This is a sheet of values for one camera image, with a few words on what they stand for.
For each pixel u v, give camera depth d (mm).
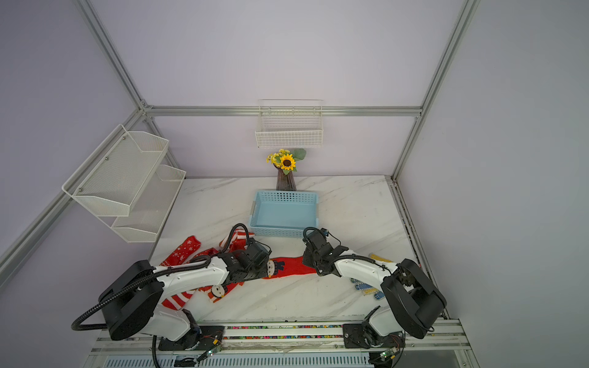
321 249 681
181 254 927
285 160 956
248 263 671
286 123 954
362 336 732
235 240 953
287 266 882
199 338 679
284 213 1069
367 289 835
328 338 748
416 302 431
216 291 818
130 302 425
